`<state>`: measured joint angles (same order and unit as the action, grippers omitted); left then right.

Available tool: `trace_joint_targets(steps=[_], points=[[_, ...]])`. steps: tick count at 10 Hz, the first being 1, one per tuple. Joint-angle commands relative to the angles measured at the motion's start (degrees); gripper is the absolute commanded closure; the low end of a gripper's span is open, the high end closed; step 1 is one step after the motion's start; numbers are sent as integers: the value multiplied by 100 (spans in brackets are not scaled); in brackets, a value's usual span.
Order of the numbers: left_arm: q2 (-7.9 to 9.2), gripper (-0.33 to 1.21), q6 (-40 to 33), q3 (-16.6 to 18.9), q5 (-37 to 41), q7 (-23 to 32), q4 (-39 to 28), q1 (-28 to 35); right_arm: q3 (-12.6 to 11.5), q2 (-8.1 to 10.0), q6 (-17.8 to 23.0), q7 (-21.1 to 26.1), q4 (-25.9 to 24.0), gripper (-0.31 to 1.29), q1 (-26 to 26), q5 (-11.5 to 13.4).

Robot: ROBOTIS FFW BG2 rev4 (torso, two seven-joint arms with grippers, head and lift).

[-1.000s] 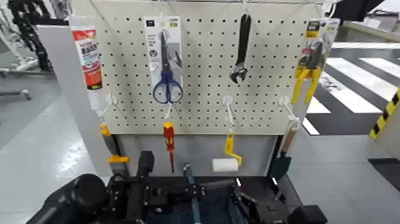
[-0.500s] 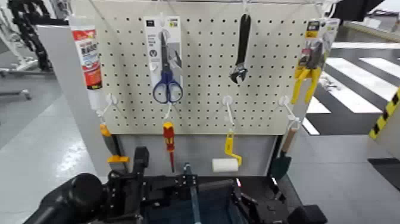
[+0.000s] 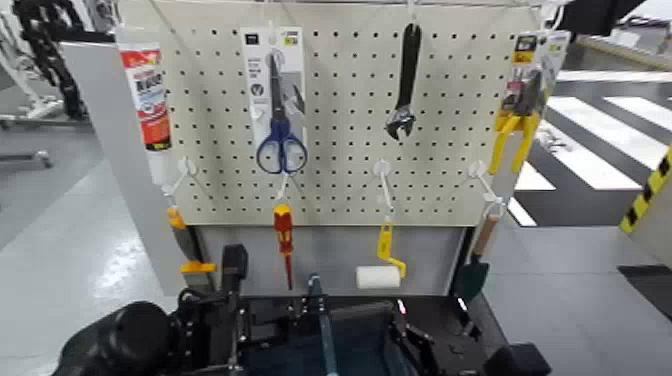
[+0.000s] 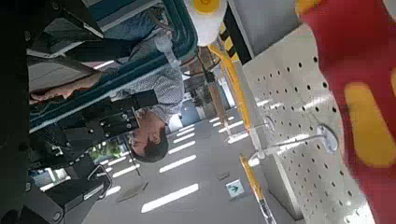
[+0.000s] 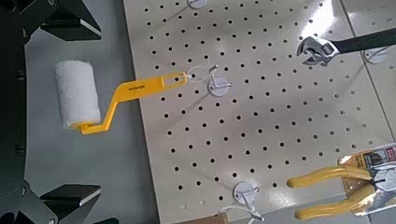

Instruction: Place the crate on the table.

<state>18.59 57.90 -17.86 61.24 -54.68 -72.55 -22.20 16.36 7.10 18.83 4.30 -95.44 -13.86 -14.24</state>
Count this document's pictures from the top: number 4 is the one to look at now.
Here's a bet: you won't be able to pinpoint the white perforated pegboard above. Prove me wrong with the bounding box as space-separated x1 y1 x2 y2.
242 22 396 224

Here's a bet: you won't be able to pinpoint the grey panel under pegboard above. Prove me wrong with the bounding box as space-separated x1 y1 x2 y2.
228 0 302 63

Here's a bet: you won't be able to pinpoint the white pegboard hook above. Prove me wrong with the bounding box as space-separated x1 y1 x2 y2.
247 123 340 162

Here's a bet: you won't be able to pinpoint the yellow handled pliers on card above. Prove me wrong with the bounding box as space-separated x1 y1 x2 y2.
238 153 278 224

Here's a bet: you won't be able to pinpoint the bare person hand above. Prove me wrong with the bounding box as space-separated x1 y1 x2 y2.
29 73 102 105

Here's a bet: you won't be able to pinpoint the person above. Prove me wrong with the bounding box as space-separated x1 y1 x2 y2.
29 0 199 133
102 8 200 164

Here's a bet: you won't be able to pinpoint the yellow handled white paint roller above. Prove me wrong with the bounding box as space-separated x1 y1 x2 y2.
183 0 254 133

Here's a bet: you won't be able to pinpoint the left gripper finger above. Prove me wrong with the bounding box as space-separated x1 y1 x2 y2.
26 0 106 60
0 178 113 224

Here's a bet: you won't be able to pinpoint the person in patterned shirt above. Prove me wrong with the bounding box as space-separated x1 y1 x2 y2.
102 8 200 164

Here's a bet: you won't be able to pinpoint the green potted plant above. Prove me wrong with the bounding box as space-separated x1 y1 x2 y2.
89 141 123 161

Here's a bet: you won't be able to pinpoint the red yellow screwdriver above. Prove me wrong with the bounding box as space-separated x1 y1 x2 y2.
295 0 396 224

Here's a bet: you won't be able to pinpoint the thin grey wire loop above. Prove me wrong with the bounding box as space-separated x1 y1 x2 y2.
88 163 114 200

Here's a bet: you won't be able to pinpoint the green arrow floor sign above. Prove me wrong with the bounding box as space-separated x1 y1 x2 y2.
225 178 246 200

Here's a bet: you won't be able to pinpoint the yellow black striped post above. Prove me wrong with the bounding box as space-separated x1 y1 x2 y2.
218 6 253 64

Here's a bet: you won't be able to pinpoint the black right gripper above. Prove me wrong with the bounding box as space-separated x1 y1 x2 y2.
29 92 141 171

